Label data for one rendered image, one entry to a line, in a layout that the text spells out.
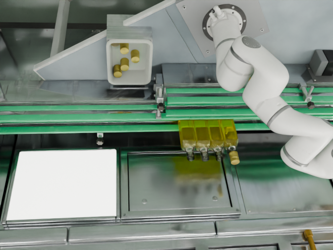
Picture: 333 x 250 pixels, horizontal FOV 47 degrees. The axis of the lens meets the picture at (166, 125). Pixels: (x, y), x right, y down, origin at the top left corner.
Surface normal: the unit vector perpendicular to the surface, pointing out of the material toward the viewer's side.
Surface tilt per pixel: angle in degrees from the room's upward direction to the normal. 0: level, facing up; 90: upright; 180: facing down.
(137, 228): 90
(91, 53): 0
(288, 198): 90
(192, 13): 5
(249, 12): 5
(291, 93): 90
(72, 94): 90
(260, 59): 80
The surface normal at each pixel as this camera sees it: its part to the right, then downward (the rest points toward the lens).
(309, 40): 0.08, 0.76
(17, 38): 0.07, -0.65
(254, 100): -0.65, 0.45
